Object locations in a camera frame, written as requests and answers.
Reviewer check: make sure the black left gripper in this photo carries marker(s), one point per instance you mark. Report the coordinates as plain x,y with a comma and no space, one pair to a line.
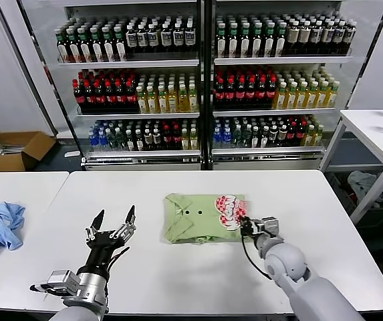
104,249

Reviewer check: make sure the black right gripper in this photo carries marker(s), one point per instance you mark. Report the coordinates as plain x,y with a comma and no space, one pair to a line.
253,227

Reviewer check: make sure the light green polo shirt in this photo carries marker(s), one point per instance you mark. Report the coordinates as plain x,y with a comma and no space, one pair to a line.
198,227

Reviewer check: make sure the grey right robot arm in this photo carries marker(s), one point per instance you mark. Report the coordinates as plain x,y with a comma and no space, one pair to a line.
284,261

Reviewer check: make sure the small white flat object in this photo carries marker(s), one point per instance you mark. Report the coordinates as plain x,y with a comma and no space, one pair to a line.
72,154

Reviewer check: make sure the small clear green-tinted bottle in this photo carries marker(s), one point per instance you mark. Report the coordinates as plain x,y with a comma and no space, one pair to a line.
111,140
237,136
246,136
120,140

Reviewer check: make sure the small blue water bottle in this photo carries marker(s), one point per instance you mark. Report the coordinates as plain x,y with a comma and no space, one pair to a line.
101,140
217,137
227,137
92,140

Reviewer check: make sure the small green-cap tea bottle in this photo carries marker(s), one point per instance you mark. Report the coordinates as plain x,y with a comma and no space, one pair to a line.
138,140
255,137
264,137
129,140

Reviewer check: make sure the small bottle beige label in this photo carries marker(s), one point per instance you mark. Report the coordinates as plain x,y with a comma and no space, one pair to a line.
156,140
147,140
281,136
273,136

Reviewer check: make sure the small yellow juice bottle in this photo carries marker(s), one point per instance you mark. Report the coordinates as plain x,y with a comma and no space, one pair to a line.
309,135
193,140
184,140
317,135

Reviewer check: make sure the small red-cap cola bottle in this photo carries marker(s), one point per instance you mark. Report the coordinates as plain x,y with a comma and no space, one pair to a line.
291,134
166,138
300,134
176,138

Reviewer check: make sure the open cardboard box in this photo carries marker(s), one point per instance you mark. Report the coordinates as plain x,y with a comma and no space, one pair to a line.
34,145

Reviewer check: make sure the green-cap yellow juice bottle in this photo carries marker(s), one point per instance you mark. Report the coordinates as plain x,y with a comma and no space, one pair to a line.
141,101
291,97
302,97
171,101
161,101
192,100
312,97
151,101
322,96
182,100
281,97
333,96

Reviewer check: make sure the grey metal bars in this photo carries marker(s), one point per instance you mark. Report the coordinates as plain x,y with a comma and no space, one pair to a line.
9,148

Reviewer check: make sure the grey-white cloth pile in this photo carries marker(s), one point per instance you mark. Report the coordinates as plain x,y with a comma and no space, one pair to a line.
366,185

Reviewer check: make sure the white side table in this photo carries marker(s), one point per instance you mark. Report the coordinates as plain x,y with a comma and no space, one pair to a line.
365,132

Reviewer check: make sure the glass-sided drinks display shelf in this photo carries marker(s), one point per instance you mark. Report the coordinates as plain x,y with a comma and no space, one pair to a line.
127,63
278,61

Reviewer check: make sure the green-cap dark bottle white label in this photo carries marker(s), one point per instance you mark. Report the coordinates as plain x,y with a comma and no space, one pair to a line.
269,42
257,42
233,43
61,48
245,42
120,47
280,41
72,48
84,47
96,47
220,43
108,47

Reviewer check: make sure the white-cap dark bottle navy label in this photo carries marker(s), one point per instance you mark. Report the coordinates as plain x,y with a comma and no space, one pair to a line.
315,35
189,38
142,39
177,38
131,39
326,35
338,35
153,38
350,35
165,38

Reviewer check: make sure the white-cap dark bottle beige label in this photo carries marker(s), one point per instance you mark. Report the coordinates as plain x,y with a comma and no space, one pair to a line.
303,36
292,36

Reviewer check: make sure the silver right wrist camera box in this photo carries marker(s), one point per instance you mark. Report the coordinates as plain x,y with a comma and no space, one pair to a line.
271,226

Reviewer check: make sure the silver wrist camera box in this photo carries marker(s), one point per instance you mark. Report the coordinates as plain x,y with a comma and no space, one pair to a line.
271,226
62,282

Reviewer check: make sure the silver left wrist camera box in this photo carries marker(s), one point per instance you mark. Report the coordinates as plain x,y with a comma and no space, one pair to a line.
62,282

